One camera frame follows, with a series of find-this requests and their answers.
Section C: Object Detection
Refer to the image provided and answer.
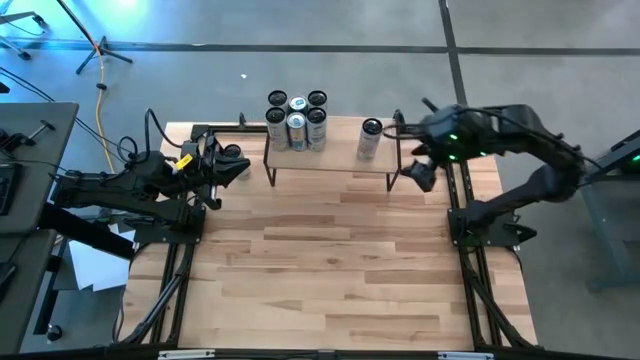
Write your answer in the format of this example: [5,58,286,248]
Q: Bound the white paper sheets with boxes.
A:
[67,223,135,294]

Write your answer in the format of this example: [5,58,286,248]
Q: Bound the black tripod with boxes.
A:
[53,0,135,76]

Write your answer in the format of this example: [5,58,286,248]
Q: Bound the white Celsius Tropical can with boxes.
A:
[266,89,290,112]
[264,106,291,152]

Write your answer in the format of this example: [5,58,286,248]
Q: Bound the wooden shelf black metal frame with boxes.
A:
[262,114,404,194]

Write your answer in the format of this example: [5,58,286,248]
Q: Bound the grey metal table frame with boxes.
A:
[551,128,640,294]

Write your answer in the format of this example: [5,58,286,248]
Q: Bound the silver bracket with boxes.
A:
[157,348,217,360]
[437,351,495,360]

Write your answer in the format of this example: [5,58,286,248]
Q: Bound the grey stand legs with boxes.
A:
[0,10,50,62]

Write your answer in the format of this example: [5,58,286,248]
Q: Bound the black beam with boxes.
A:
[38,202,136,261]

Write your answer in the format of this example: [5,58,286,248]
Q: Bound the white Celsius Arctic can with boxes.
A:
[305,107,329,153]

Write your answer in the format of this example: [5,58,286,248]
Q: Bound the black aluminium rig frame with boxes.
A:
[117,122,539,360]

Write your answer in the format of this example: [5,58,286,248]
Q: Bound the white Celsius can palm print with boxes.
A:
[356,117,384,162]
[223,143,252,182]
[306,89,329,112]

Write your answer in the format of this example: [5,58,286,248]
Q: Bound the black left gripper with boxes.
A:
[178,133,253,212]

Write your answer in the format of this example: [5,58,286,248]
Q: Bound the black keyboard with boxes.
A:
[0,163,22,217]

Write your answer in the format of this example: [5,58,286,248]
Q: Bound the black clamp tool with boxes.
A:
[0,119,57,154]

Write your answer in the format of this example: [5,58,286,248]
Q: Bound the grey desk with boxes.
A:
[0,102,80,235]
[0,229,57,354]

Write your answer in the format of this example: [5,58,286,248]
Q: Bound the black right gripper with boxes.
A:
[401,104,490,194]

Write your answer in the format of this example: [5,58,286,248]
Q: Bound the yellow cable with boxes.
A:
[93,49,117,174]

